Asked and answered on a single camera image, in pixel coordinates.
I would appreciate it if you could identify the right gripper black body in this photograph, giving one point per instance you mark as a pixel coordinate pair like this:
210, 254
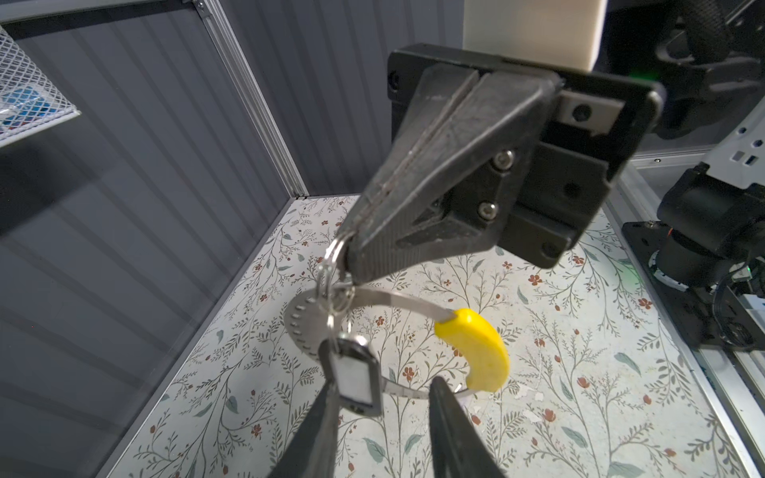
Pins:
596, 126

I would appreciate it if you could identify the white wire mesh basket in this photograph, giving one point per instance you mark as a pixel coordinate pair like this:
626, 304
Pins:
30, 103

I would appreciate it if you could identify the aluminium frame crossbar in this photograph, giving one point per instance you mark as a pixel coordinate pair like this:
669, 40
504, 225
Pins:
15, 13

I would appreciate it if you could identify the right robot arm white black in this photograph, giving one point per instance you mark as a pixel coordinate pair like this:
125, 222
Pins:
707, 55

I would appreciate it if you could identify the aluminium mounting rail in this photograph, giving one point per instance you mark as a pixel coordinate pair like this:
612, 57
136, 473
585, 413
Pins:
694, 223

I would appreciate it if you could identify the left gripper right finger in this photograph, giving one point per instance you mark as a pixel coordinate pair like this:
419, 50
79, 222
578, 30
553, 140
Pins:
457, 449

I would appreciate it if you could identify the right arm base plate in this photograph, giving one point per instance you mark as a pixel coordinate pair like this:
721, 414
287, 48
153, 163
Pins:
686, 281

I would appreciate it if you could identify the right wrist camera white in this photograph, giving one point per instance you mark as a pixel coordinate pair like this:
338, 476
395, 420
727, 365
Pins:
555, 33

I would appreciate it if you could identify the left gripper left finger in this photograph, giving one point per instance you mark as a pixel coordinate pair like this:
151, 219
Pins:
312, 451

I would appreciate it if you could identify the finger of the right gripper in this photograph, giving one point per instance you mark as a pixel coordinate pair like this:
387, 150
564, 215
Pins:
477, 165
440, 91

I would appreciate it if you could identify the black key tag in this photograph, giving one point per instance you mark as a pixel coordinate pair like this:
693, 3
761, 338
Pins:
351, 364

